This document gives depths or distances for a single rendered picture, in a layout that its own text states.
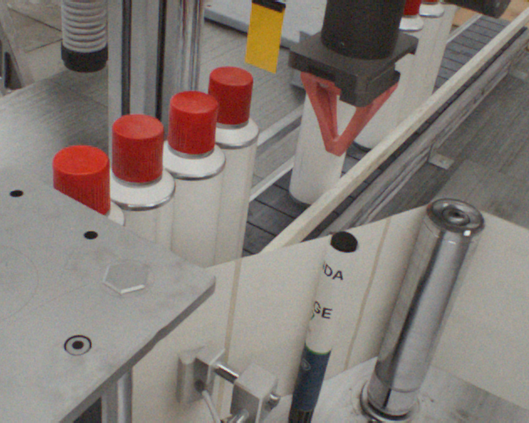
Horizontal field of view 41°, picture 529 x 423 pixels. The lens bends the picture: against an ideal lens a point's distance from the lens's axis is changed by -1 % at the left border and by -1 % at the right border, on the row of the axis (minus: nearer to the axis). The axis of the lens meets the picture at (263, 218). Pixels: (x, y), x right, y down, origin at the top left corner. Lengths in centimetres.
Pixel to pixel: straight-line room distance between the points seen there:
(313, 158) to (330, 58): 21
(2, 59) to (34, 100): 68
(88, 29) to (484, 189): 51
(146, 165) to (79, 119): 52
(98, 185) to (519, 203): 56
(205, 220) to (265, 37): 16
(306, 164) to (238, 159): 20
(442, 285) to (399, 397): 11
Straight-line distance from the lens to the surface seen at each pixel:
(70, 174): 41
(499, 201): 85
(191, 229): 52
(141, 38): 65
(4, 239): 28
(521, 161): 106
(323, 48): 54
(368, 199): 79
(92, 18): 53
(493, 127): 113
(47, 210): 29
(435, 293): 48
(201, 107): 48
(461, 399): 61
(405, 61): 83
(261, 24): 58
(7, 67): 168
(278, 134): 72
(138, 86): 67
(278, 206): 75
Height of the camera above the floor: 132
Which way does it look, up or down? 37 degrees down
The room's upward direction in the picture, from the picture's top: 9 degrees clockwise
